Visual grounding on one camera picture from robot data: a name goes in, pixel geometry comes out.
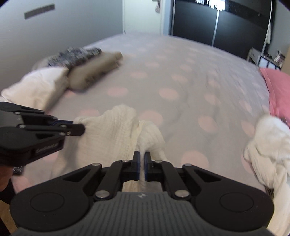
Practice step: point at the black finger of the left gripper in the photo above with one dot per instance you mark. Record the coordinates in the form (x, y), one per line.
(36, 117)
(67, 129)

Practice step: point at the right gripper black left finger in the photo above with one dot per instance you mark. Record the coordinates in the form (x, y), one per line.
(112, 178)

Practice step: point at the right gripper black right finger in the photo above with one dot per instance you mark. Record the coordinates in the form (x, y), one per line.
(166, 174)

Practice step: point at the white knitted garment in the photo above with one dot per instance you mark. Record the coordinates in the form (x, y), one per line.
(113, 136)

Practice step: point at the person's left hand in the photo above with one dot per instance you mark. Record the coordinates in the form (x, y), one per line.
(5, 174)

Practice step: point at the white folded cloth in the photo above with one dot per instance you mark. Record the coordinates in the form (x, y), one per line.
(39, 89)

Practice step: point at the beige folded fleece garment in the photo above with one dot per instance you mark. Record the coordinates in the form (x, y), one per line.
(83, 76)

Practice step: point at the dark floral folded garment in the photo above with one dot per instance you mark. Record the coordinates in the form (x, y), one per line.
(72, 57)

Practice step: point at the grey pink-dotted bed cover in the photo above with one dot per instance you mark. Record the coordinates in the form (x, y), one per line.
(205, 101)

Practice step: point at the crumpled white garment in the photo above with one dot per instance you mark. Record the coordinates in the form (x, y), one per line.
(268, 153)

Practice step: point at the white door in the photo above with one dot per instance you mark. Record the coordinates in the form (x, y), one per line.
(147, 16)

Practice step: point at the pink pillow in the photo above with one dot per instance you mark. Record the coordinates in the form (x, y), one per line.
(277, 83)

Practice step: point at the bedside shelf with items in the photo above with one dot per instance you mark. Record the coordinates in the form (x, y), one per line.
(265, 60)

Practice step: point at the black wardrobe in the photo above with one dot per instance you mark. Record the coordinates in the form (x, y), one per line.
(233, 26)

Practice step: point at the grey wall switch panel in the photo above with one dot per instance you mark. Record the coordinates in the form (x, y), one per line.
(38, 11)

